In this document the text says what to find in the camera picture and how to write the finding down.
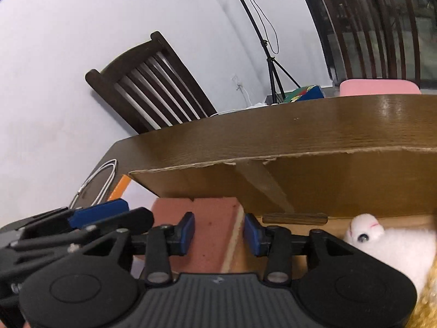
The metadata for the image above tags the colourful blue box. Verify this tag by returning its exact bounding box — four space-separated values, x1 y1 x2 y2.
280 85 325 104

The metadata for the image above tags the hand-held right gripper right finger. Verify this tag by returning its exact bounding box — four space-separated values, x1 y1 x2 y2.
244 213 356 286

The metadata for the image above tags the pink sponge block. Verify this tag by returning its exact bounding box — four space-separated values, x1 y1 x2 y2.
131 196 246 274

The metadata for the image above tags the yellow fluffy plush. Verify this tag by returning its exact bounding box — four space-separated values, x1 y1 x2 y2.
408 256 437 328

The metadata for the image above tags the dark wooden chair pink cushion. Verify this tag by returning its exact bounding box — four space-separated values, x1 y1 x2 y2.
310 0 423 83

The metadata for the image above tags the red cardboard box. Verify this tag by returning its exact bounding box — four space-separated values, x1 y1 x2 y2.
108 146 437 328

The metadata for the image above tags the dark wooden slatted chair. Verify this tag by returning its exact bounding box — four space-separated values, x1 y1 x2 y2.
85 31 218 134

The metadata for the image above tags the white wall plug cable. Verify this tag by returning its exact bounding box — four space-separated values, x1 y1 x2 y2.
210 74 268 116

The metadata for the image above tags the thin black hanging cable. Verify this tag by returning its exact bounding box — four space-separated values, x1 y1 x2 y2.
235 0 280 55

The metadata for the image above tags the pink seat cushion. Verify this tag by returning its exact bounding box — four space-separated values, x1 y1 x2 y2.
339 78 421 97

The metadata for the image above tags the white plush toy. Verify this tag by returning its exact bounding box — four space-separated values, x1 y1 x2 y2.
343 213 435 292

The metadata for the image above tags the black tripod stand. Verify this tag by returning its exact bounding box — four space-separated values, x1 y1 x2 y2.
223 0 302 105

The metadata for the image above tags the white coiled cable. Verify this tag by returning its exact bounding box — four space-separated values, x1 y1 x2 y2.
68 159 119 210

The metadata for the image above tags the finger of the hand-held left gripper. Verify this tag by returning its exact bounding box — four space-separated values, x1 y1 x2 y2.
10 207 155 258
20 198 129 229

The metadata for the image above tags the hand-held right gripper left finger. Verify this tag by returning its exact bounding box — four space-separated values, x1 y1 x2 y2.
82 212 196 286

